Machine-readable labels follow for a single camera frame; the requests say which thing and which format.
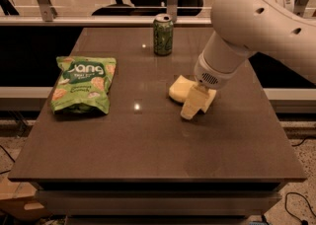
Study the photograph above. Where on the cardboard box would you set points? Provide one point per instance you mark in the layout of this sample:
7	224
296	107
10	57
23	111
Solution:
18	200

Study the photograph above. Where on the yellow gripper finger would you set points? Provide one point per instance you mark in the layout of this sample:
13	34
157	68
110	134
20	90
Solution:
198	98

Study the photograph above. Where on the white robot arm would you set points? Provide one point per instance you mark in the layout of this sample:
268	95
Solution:
242	28

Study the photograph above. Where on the yellow sponge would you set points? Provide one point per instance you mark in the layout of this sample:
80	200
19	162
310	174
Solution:
180	88

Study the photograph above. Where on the green snack bag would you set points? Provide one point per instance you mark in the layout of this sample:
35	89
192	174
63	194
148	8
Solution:
83	84

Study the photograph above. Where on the green soda can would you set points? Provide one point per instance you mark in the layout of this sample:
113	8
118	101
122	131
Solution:
163	34

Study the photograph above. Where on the metal rail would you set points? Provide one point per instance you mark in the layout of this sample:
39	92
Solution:
91	22

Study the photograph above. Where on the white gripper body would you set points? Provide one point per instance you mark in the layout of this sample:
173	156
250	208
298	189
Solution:
209	73

